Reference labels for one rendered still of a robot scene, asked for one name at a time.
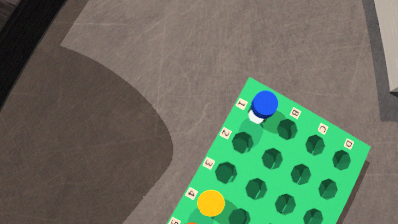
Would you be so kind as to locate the green tube rack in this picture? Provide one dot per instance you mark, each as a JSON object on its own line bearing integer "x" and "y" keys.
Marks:
{"x": 269, "y": 191}

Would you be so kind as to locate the blue-capped white tube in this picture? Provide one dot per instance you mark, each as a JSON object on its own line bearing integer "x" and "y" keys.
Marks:
{"x": 263, "y": 106}

